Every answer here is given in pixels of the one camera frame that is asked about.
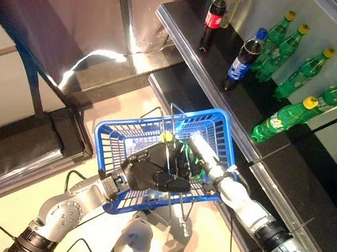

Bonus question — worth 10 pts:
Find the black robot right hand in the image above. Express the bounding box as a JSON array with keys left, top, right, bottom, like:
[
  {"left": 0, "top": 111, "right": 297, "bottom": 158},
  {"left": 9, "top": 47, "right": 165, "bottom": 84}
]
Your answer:
[{"left": 180, "top": 135, "right": 229, "bottom": 185}]

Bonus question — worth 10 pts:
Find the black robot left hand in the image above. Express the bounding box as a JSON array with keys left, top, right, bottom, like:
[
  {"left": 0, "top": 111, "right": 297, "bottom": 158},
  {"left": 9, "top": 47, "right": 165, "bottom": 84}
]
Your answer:
[{"left": 117, "top": 139, "right": 197, "bottom": 198}]

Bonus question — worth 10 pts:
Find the blue plastic shopping basket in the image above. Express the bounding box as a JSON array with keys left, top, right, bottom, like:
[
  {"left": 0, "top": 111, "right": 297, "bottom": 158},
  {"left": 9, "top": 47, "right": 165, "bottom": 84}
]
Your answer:
[{"left": 82, "top": 92, "right": 247, "bottom": 242}]

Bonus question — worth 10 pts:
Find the green soda bottle yellow cap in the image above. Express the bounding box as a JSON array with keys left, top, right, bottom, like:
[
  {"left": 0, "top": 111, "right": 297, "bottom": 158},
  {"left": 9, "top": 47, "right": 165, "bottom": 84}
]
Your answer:
[
  {"left": 253, "top": 18, "right": 311, "bottom": 88},
  {"left": 155, "top": 130, "right": 212, "bottom": 181},
  {"left": 306, "top": 72, "right": 337, "bottom": 123},
  {"left": 250, "top": 6, "right": 297, "bottom": 77},
  {"left": 272, "top": 41, "right": 336, "bottom": 107},
  {"left": 250, "top": 89, "right": 320, "bottom": 150}
]

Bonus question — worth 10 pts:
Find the robot left leg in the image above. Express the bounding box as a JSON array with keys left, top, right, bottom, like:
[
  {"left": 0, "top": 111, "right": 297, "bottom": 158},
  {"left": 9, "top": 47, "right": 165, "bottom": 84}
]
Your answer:
[{"left": 106, "top": 209, "right": 158, "bottom": 252}]

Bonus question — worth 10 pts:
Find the dark floor plinth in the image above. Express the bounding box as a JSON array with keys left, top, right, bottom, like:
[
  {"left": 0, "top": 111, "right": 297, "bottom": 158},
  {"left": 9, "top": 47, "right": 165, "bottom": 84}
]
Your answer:
[{"left": 55, "top": 35, "right": 186, "bottom": 124}]

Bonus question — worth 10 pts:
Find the cola bottle blue cap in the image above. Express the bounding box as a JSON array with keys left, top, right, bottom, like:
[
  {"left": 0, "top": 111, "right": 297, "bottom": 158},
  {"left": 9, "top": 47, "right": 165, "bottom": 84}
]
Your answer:
[{"left": 220, "top": 23, "right": 269, "bottom": 95}]

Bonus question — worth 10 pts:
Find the cola bottle red cap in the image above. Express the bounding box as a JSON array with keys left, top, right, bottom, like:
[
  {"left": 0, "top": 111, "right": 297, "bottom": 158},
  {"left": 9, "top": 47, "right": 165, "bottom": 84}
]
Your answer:
[{"left": 197, "top": 0, "right": 230, "bottom": 55}]

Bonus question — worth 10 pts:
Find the small pale tea bottle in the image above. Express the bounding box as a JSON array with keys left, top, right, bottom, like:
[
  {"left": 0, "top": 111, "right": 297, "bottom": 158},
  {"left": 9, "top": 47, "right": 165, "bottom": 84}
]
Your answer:
[{"left": 219, "top": 0, "right": 242, "bottom": 31}]

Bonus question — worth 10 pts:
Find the grey metal pole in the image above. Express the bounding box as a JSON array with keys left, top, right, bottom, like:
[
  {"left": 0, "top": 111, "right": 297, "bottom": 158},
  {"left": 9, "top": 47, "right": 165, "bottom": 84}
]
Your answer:
[{"left": 106, "top": 0, "right": 142, "bottom": 58}]

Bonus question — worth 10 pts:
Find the black cable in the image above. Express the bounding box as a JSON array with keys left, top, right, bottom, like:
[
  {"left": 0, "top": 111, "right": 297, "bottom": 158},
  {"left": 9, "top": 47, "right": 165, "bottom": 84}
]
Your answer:
[
  {"left": 60, "top": 236, "right": 98, "bottom": 252},
  {"left": 63, "top": 168, "right": 90, "bottom": 198},
  {"left": 226, "top": 213, "right": 269, "bottom": 252}
]

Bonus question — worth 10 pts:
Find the black base frame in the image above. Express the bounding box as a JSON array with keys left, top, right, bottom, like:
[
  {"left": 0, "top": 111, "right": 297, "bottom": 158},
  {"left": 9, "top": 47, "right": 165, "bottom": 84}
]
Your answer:
[{"left": 0, "top": 105, "right": 98, "bottom": 218}]

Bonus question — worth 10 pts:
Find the blue metal post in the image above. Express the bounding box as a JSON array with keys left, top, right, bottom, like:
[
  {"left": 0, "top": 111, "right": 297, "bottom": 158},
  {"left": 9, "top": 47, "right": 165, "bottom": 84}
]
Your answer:
[{"left": 7, "top": 42, "right": 53, "bottom": 117}]

